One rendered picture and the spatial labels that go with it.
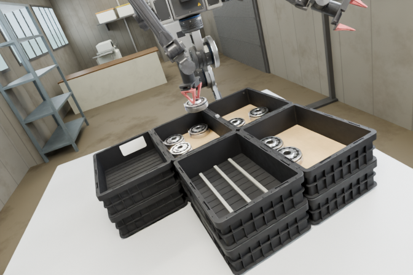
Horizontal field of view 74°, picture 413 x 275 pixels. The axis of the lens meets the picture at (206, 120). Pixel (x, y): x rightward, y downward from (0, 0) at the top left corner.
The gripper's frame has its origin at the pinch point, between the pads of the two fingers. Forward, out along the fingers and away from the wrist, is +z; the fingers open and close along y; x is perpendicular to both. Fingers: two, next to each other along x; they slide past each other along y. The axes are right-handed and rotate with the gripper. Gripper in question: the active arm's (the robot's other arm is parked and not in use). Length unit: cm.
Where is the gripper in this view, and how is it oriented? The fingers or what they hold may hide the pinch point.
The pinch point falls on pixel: (195, 99)
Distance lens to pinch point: 124.7
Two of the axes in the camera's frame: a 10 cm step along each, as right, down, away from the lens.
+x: -9.0, 0.6, 4.3
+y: 3.5, -4.9, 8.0
